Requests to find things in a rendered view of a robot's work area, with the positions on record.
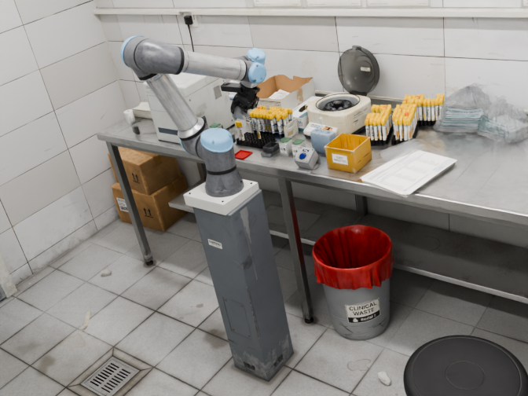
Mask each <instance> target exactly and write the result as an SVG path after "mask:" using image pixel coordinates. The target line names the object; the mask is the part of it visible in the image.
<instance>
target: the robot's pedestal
mask: <svg viewBox="0 0 528 396"><path fill-rule="evenodd" d="M192 208H193V210H194V214H195V217H196V222H197V225H198V229H199V232H200V237H201V240H202V244H203V249H204V252H205V255H206V259H207V264H208V267H209V270H210V273H211V279H212V282H213V285H214V290H215V294H216V297H217V300H218V305H219V309H220V311H221V315H222V320H223V323H224V326H225V332H226V335H227V338H228V341H229V347H230V350H231V353H232V356H233V361H234V365H235V367H237V368H239V369H241V370H244V371H245V372H248V373H251V374H252V375H254V376H257V377H259V378H261V379H263V380H266V381H268V382H269V381H270V380H271V379H272V378H273V377H274V376H275V375H276V373H277V372H278V371H279V370H280V369H281V367H282V366H283V365H284V364H285V363H286V362H287V360H288V359H289V358H290V357H291V356H292V355H293V354H294V351H293V347H292V340H291V336H290V332H289V327H288V319H287V315H286V311H285V307H284V300H283V295H282V291H281V284H280V280H279V276H278V272H277V264H276V260H275V256H274V252H273V245H272V240H271V236H270V229H269V225H268V221H267V217H266V209H265V204H264V200H263V196H262V190H260V189H259V190H257V191H256V192H255V193H253V194H252V195H251V196H249V197H248V198H247V199H246V200H245V201H244V202H242V203H241V204H240V205H238V206H237V207H236V208H234V209H233V210H232V211H230V212H229V213H228V214H227V215H223V214H218V213H214V212H212V211H206V210H203V209H199V208H197V207H192Z"/></svg>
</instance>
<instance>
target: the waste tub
mask: <svg viewBox="0 0 528 396"><path fill-rule="evenodd" d="M325 153H326V159H327V165H328V169H331V170H336V171H343V172H347V173H352V174H356V173H357V172H358V171H359V170H360V169H361V168H362V167H364V166H365V165H366V164H367V163H368V162H369V161H371V160H372V152H371V143H370V137H366V136H361V135H355V134H345V133H341V134H340V135H339V136H337V137H336V138H335V139H333V140H332V141H330V142H329V143H328V144H327V145H326V146H325Z"/></svg>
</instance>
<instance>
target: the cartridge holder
mask: <svg viewBox="0 0 528 396"><path fill-rule="evenodd" d="M279 151H280V147H279V143H276V142H269V143H268V144H266V145H265V146H263V152H261V156H267V157H272V156H273V155H275V154H276V153H278V152H279Z"/></svg>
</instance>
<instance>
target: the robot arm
mask: <svg viewBox="0 0 528 396"><path fill-rule="evenodd" d="M120 55H121V59H122V61H123V63H124V64H125V65H126V66H127V67H128V68H132V70H133V71H134V73H135V74H136V76H137V77H138V78H139V80H141V81H144V82H147V84H148V86H149V87H150V89H151V90H152V92H153V93H154V94H155V96H156V97H157V99H158V100H159V102H160V104H161V105H162V106H163V108H164V109H165V111H166V112H167V114H168V115H169V116H170V118H171V119H172V121H173V122H174V124H175V126H176V127H177V128H178V136H179V138H180V143H181V146H182V148H183V149H184V150H185V151H186V152H187V153H189V154H191V155H193V156H196V157H199V158H201V159H202V160H204V161H205V166H206V170H207V177H206V184H205V191H206V194H207V195H208V196H212V197H227V196H232V195H235V194H237V193H239V192H241V191H242V190H243V188H244V181H243V179H242V177H241V176H240V173H239V171H238V170H237V165H236V159H235V154H234V149H233V139H232V136H231V133H230V132H229V131H227V130H225V129H222V128H219V129H218V128H211V129H209V128H208V126H207V124H206V123H205V122H204V120H203V119H202V118H198V117H196V115H195V113H194V112H193V110H192V109H191V108H190V106H189V104H188V102H187V101H186V99H185V98H184V97H183V95H182V93H181V92H180V90H179V89H178V87H177V86H176V84H175V83H174V81H173V79H172V78H171V77H170V75H169V74H172V75H179V74H181V73H182V72H183V73H189V74H194V75H205V76H211V77H217V78H223V79H234V80H240V83H235V82H224V83H223V84H222V85H221V86H220V87H221V91H225V92H234V93H236V94H235V96H234V98H233V102H232V104H231V108H230V109H231V112H232V117H233V119H234V120H236V119H241V120H242V119H244V117H243V116H248V109H249V110H250V109H254V108H255V107H257V104H258V102H259V97H257V96H256V95H257V93H258V92H259V91H260V88H259V87H258V86H257V85H258V83H261V82H263V81H264V79H265V78H266V68H265V67H264V66H263V65H264V64H265V59H266V55H265V53H264V52H263V51H262V50H261V49H258V48H251V49H249V50H248V52H247V55H246V56H242V57H234V58H227V57H218V56H213V55H208V54H203V53H194V52H189V51H184V50H183V49H182V48H181V47H179V46H172V45H170V44H167V43H165V42H161V41H159V40H156V39H153V38H146V37H144V36H140V35H138V36H132V37H129V38H128V39H127V40H126V41H125V42H124V43H123V45H122V47H121V51H120ZM257 100H258V101H257ZM256 102H257V104H256Z"/></svg>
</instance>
